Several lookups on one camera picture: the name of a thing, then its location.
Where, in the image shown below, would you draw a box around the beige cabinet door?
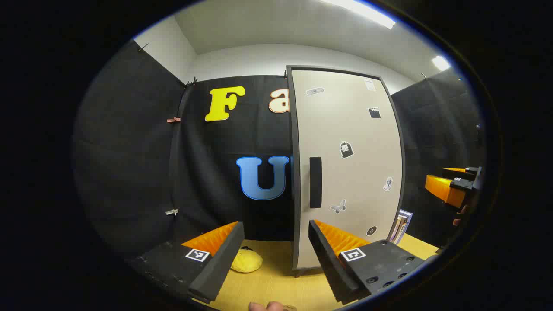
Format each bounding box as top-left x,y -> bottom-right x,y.
292,69 -> 403,269

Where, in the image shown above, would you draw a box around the yellow plush toy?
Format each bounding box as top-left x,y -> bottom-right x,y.
230,247 -> 263,273

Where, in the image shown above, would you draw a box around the black backdrop cloth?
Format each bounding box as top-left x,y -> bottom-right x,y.
73,40 -> 486,260

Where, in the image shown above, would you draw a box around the dark grey cabinet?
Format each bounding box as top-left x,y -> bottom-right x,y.
286,65 -> 406,277

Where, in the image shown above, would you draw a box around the upright thin books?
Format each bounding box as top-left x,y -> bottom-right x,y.
389,209 -> 413,245

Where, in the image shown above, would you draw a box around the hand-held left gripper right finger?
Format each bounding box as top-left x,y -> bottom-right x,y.
308,219 -> 425,305

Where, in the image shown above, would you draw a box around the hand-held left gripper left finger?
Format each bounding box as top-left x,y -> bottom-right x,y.
129,221 -> 245,304

